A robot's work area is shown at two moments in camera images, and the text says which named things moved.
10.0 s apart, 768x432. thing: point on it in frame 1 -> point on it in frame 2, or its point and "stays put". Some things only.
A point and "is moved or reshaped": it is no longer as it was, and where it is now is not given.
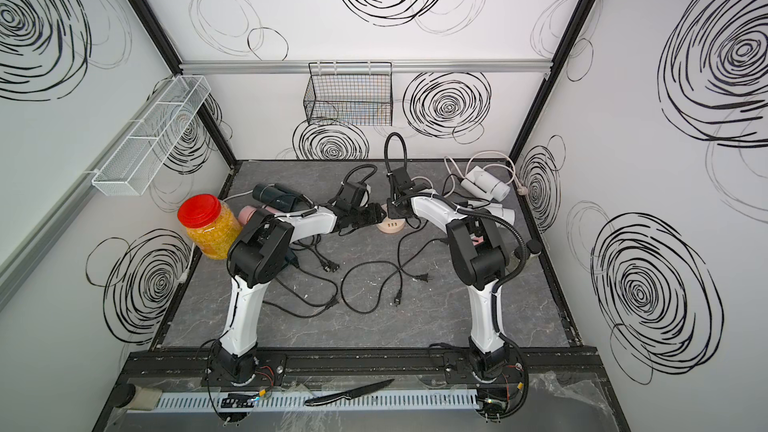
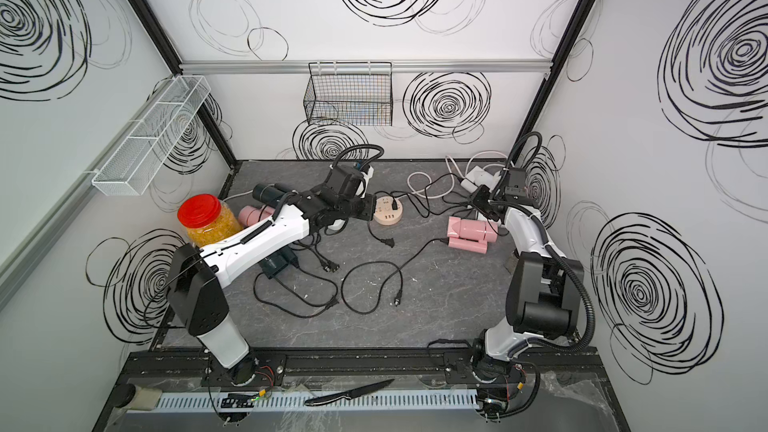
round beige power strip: x=391 y=225 is moved or reshaped
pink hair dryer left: x=246 y=212 stays put
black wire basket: x=357 y=93 stays put
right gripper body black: x=394 y=210 -> x=483 y=200
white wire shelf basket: x=139 y=160 stays put
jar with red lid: x=213 y=222 stays put
